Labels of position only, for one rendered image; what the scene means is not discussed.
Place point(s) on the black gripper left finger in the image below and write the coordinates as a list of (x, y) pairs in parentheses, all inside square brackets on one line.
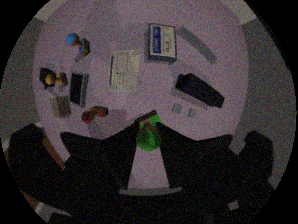
[(115, 153)]

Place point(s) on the white marker pen with black cap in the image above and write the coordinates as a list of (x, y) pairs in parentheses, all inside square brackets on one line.
[(49, 91)]

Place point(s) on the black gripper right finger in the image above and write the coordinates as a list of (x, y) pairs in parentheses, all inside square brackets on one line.
[(182, 154)]

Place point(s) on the white inspection card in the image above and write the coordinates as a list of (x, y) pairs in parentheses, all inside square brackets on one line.
[(123, 70)]

